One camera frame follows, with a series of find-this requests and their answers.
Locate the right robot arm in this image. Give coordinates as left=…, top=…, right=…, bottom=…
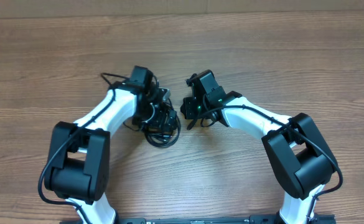
left=180, top=70, right=343, bottom=223

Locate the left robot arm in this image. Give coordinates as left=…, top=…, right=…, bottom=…
left=37, top=66, right=181, bottom=223

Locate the black USB cable bundle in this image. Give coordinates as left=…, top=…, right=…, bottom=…
left=142, top=99, right=182, bottom=149

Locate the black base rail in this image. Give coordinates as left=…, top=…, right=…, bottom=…
left=60, top=213, right=337, bottom=224

